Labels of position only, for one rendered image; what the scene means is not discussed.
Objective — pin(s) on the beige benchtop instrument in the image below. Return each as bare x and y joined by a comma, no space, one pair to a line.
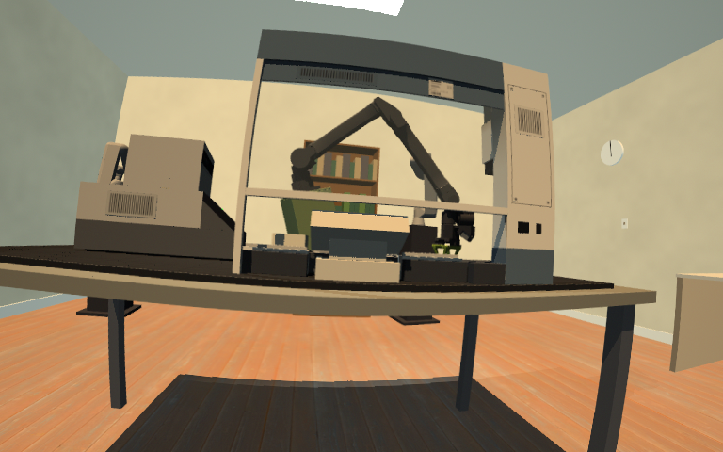
140,216

